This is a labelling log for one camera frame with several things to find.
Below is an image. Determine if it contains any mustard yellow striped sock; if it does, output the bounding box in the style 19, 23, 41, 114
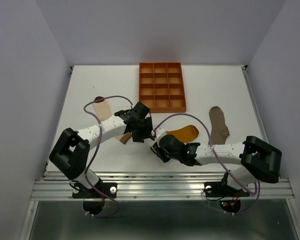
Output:
166, 125, 199, 143

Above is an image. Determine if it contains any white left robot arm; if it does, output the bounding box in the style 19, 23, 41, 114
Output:
48, 102, 154, 197

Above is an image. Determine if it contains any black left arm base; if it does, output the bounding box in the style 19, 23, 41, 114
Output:
69, 181, 119, 218

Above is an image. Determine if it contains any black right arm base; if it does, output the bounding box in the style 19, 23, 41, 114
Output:
202, 181, 250, 214

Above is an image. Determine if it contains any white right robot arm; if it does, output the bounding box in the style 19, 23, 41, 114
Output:
150, 134, 282, 195

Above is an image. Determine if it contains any cream and brown sock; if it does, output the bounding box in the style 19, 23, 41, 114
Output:
93, 96, 132, 145

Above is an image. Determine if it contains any orange compartment tray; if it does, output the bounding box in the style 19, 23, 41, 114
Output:
138, 62, 187, 114

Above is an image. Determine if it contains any taupe sock with maroon cuff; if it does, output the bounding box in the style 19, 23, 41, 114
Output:
209, 106, 230, 145

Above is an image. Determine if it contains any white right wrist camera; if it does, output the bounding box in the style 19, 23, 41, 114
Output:
151, 127, 167, 139

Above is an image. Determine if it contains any aluminium right side rail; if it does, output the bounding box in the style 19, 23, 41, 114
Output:
241, 64, 281, 176

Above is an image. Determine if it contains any aluminium front rail frame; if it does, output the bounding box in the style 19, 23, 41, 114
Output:
31, 171, 296, 201

